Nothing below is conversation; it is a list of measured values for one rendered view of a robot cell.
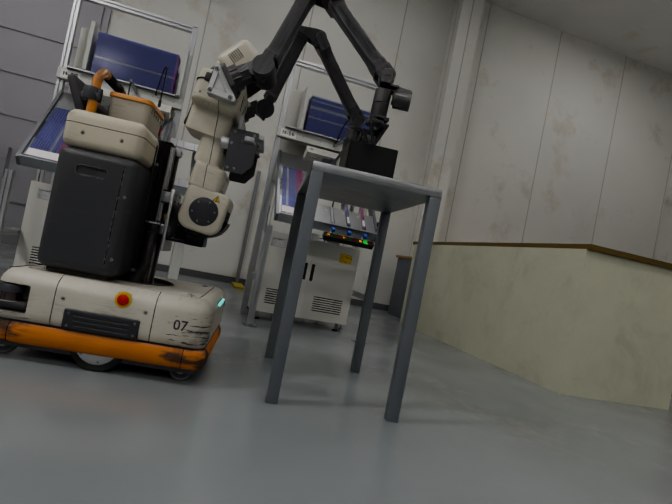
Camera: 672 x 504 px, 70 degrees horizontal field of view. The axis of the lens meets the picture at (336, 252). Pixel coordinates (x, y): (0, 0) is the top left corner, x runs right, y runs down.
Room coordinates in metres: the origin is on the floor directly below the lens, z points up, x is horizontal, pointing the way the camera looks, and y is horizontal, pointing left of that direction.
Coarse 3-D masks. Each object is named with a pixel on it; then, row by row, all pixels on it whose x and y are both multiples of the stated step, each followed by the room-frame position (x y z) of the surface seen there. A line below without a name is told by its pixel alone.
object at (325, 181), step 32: (320, 192) 2.07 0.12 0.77; (352, 192) 1.89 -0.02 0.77; (384, 192) 1.74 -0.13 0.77; (416, 192) 1.62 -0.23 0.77; (384, 224) 2.28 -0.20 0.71; (288, 256) 2.22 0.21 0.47; (416, 256) 1.65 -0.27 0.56; (288, 288) 1.57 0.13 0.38; (416, 288) 1.63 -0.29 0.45; (288, 320) 1.57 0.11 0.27; (416, 320) 1.63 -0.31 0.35; (384, 416) 1.66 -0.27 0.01
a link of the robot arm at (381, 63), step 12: (336, 0) 1.69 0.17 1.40; (336, 12) 1.69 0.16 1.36; (348, 12) 1.69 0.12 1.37; (348, 24) 1.68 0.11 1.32; (348, 36) 1.70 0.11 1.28; (360, 36) 1.68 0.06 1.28; (360, 48) 1.67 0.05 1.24; (372, 48) 1.67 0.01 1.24; (372, 60) 1.66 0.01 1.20; (384, 60) 1.65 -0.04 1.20; (372, 72) 1.68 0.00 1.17
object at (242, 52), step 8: (232, 48) 1.76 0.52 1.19; (240, 48) 1.76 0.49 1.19; (248, 48) 1.77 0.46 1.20; (224, 56) 1.76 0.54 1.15; (232, 56) 1.77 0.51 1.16; (240, 56) 1.77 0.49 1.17; (248, 56) 1.77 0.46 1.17; (232, 64) 1.76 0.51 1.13; (240, 64) 1.77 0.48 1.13; (248, 88) 1.85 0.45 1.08; (256, 88) 1.92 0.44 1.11; (248, 96) 1.95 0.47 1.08
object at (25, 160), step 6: (24, 156) 2.63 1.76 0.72; (30, 156) 2.64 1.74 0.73; (24, 162) 2.66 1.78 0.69; (30, 162) 2.66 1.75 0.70; (36, 162) 2.66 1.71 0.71; (42, 162) 2.66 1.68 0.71; (48, 162) 2.66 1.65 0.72; (54, 162) 2.67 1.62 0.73; (36, 168) 2.69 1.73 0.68; (42, 168) 2.69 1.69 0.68; (48, 168) 2.69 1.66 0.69; (54, 168) 2.69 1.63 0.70
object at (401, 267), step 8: (400, 256) 5.97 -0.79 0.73; (408, 256) 5.78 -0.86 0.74; (400, 264) 5.97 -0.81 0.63; (408, 264) 5.79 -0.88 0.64; (400, 272) 5.93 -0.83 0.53; (408, 272) 5.75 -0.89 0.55; (400, 280) 5.90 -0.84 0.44; (392, 288) 6.05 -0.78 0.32; (400, 288) 5.86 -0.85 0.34; (392, 296) 6.01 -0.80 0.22; (400, 296) 5.83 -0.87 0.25; (392, 304) 5.97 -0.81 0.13; (400, 304) 5.79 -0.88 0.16; (392, 312) 5.94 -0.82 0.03; (400, 312) 5.76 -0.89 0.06
